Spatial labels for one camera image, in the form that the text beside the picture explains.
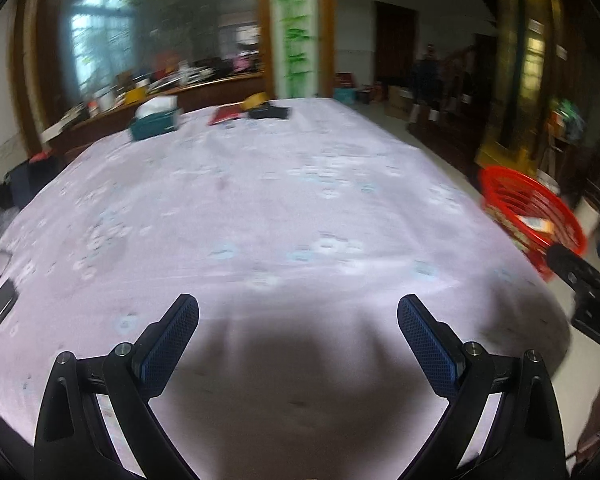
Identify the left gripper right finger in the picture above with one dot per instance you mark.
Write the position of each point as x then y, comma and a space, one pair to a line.
502, 419

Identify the black pouch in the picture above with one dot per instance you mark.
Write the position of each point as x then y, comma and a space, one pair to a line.
267, 110

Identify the wooden counter ledge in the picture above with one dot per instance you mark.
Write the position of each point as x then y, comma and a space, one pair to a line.
76, 136

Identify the teal tissue box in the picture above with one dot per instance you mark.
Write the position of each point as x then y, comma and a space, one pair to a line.
155, 117

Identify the dark blue bag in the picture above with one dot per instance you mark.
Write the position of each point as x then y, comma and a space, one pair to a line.
27, 179

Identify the orange medicine box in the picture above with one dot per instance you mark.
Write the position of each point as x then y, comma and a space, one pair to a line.
541, 226

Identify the red flat packet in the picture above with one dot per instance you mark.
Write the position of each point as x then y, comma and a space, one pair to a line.
225, 113

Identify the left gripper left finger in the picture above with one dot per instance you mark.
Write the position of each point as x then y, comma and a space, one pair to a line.
72, 440

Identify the red plastic basket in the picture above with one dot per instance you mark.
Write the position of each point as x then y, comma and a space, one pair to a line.
533, 216

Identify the lilac floral tablecloth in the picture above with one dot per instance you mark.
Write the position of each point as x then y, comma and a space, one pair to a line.
298, 237

